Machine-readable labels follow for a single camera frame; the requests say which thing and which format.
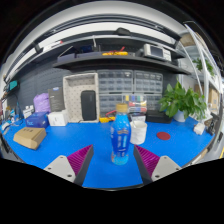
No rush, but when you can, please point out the grey small-parts drawer cabinet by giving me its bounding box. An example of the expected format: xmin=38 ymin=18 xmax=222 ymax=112
xmin=97 ymin=69 xmax=134 ymax=95
xmin=133 ymin=70 xmax=164 ymax=94
xmin=98 ymin=93 xmax=125 ymax=117
xmin=146 ymin=94 xmax=164 ymax=113

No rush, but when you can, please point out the purple plastic bag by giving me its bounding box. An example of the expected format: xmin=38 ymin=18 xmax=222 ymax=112
xmin=33 ymin=92 xmax=52 ymax=114

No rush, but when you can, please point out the white power adapter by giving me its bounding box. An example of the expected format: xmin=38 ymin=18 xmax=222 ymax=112
xmin=193 ymin=122 xmax=206 ymax=136

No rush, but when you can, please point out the yellow multimeter with red leads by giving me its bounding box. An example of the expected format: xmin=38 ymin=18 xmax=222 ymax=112
xmin=98 ymin=116 xmax=117 ymax=124

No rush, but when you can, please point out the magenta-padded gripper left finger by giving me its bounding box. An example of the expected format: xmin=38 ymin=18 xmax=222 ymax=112
xmin=43 ymin=144 xmax=95 ymax=187

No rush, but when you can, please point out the black rectangular device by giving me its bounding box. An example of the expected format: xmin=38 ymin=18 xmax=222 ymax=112
xmin=80 ymin=90 xmax=98 ymax=122

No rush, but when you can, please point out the drawer cabinet with coloured labels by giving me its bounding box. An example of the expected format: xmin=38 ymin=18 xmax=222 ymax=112
xmin=123 ymin=93 xmax=148 ymax=115

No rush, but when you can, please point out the green potted plant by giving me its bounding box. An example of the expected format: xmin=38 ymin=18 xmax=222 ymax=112
xmin=157 ymin=80 xmax=208 ymax=123

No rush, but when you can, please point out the white bench instrument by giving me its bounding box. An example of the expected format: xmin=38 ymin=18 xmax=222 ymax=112
xmin=143 ymin=43 xmax=173 ymax=63

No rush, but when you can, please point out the dark grey upright box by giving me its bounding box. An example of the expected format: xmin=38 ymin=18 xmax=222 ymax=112
xmin=47 ymin=86 xmax=66 ymax=113

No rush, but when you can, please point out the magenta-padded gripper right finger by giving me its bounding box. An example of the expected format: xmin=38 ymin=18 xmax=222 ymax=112
xmin=133 ymin=144 xmax=183 ymax=185

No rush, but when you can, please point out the black flat case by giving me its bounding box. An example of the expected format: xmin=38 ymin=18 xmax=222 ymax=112
xmin=145 ymin=110 xmax=174 ymax=125

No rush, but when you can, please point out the white perforated storage bin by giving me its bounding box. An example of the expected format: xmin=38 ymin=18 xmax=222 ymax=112
xmin=62 ymin=72 xmax=100 ymax=124

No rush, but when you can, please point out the flat round red coaster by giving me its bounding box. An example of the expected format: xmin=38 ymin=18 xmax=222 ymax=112
xmin=156 ymin=131 xmax=171 ymax=141

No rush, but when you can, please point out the blue drink bottle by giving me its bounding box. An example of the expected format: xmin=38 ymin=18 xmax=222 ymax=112
xmin=110 ymin=103 xmax=132 ymax=166

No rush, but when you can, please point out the brown cardboard box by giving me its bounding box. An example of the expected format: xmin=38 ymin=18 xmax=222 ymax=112
xmin=12 ymin=126 xmax=48 ymax=151

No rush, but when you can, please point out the black box with white label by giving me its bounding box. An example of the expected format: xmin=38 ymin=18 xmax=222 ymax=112
xmin=129 ymin=112 xmax=148 ymax=123

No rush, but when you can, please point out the white carton box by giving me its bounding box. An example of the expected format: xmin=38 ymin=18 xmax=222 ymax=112
xmin=47 ymin=110 xmax=69 ymax=127

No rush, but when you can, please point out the blue carton box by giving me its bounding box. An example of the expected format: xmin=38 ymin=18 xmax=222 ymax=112
xmin=25 ymin=111 xmax=50 ymax=129

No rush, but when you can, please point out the white ribbed paper cup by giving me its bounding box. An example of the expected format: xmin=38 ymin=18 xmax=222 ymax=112
xmin=129 ymin=120 xmax=148 ymax=146

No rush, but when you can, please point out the yellow hand tool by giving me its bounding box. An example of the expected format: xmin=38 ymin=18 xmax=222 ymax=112
xmin=101 ymin=50 xmax=129 ymax=57

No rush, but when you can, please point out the white shelf unit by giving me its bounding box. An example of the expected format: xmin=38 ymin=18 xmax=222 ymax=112
xmin=178 ymin=23 xmax=223 ymax=124

